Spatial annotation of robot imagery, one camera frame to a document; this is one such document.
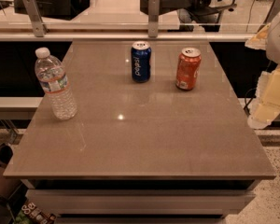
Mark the metal rail bracket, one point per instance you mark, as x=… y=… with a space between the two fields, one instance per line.
x=39 y=27
x=153 y=17
x=275 y=11

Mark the clear plastic water bottle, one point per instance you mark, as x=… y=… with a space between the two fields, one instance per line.
x=53 y=79

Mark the brown bin with hole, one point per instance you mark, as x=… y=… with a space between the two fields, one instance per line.
x=7 y=185

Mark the red coke can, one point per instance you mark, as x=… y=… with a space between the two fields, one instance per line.
x=189 y=61

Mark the middle metal rail bracket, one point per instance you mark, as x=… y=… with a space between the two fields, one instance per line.
x=153 y=17

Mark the blue pepsi can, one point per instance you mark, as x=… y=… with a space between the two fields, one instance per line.
x=140 y=58

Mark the black office chair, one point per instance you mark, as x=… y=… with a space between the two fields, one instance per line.
x=206 y=13

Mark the left metal rail bracket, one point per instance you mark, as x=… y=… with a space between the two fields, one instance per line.
x=39 y=27

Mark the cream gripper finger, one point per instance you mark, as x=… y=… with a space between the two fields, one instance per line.
x=266 y=106
x=259 y=40

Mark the colourful snack bag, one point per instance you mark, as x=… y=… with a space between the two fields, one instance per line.
x=31 y=214

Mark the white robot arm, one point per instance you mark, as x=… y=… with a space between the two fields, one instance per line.
x=272 y=49

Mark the right metal rail bracket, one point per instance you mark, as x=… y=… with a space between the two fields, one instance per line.
x=275 y=11

